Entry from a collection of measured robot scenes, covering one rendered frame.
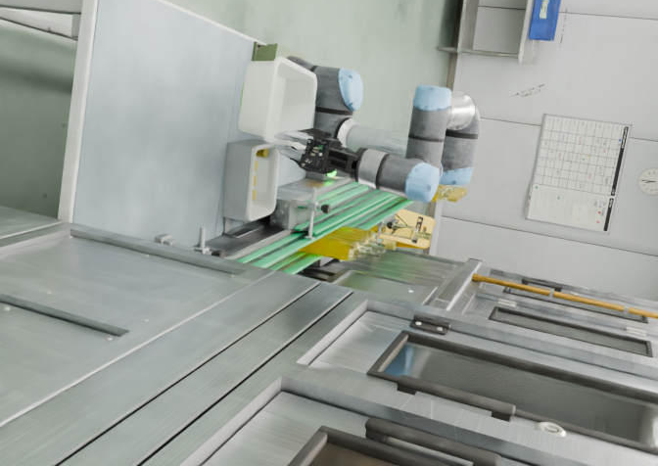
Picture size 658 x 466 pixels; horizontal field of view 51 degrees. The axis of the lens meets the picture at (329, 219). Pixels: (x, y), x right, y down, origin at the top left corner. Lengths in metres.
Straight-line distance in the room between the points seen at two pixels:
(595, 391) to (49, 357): 0.73
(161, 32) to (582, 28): 6.56
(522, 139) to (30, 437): 7.46
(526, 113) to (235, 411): 7.31
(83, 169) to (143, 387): 0.78
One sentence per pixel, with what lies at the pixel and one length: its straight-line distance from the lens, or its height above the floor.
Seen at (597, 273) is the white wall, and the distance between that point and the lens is 8.19.
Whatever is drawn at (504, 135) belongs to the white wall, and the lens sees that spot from 8.01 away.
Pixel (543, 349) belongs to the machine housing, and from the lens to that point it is 1.14.
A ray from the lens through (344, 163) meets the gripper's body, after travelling 1.39.
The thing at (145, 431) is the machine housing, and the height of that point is 1.37.
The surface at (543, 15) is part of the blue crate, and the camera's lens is 7.35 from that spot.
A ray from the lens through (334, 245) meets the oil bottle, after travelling 2.22.
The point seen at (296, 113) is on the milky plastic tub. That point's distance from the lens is 1.60.
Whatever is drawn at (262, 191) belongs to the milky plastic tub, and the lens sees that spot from 2.17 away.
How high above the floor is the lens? 1.75
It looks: 20 degrees down
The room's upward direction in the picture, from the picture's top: 101 degrees clockwise
